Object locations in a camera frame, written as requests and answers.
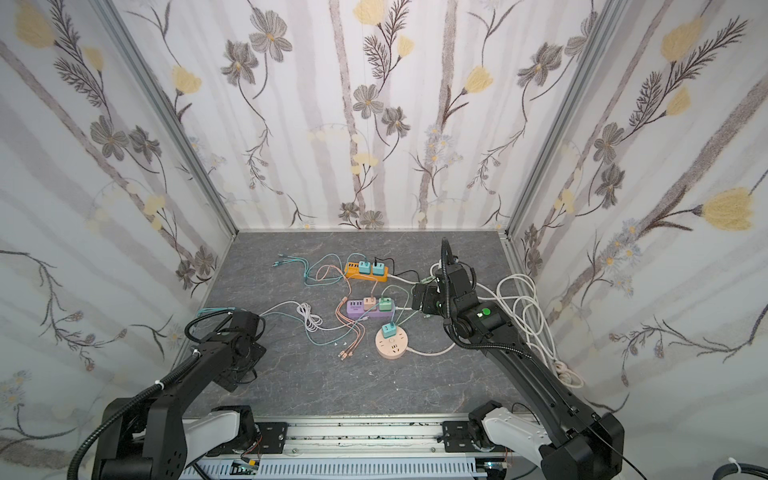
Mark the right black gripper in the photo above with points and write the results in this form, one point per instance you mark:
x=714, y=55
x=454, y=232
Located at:
x=453, y=282

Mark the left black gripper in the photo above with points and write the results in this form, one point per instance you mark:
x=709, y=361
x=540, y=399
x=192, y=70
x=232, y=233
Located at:
x=249, y=354

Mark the green charger plug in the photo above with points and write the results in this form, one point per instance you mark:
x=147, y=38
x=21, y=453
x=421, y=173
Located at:
x=385, y=304

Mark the teal charger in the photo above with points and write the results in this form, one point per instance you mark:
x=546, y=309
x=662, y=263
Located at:
x=389, y=330

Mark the pink round power strip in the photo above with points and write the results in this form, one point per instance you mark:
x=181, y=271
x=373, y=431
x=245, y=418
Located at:
x=393, y=347

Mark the pink charger plug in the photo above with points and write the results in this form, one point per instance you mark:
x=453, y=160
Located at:
x=370, y=303

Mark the purple power strip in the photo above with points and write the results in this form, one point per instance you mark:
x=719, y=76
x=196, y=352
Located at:
x=355, y=309

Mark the orange power strip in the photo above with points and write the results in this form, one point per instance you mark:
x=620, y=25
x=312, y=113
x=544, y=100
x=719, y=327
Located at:
x=351, y=272

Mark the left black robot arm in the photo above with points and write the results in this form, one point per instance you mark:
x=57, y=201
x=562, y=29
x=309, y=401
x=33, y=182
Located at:
x=147, y=437

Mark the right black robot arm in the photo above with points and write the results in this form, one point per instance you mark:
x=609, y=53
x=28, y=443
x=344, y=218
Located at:
x=567, y=439

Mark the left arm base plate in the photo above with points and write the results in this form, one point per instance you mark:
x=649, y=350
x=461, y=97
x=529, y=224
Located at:
x=265, y=438

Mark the aluminium mounting rail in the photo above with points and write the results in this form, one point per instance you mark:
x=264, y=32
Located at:
x=367, y=435

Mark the white slotted cable duct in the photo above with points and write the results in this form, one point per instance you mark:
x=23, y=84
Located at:
x=345, y=468

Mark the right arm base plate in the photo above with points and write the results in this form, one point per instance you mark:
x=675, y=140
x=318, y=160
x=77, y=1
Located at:
x=465, y=437

